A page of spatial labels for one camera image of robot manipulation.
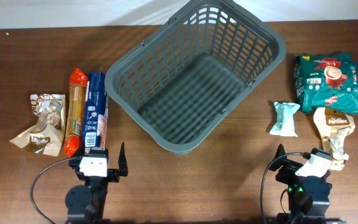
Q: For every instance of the light teal snack wrapper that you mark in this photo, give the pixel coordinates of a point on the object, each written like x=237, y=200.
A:
x=285, y=125

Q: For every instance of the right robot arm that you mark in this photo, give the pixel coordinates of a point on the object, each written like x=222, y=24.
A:
x=307, y=187

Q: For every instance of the grey plastic basket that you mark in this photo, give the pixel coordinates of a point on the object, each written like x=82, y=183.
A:
x=183, y=80

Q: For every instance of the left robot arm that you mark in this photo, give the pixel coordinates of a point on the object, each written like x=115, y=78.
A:
x=85, y=203

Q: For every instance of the brown foil snack pouch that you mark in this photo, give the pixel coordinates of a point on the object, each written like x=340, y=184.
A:
x=46, y=136

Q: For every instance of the orange spaghetti packet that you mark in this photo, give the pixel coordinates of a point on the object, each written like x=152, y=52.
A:
x=76, y=109

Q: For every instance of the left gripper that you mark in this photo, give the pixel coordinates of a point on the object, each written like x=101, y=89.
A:
x=115, y=173

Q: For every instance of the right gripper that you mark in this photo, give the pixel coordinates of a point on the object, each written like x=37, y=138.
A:
x=288, y=170

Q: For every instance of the beige Pantiere snack pouch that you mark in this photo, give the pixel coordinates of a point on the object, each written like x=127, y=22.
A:
x=333, y=127

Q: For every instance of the green coffee bag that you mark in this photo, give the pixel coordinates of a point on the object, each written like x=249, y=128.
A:
x=329, y=81

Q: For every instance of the blue pasta box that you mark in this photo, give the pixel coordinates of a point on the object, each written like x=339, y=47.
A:
x=96, y=111

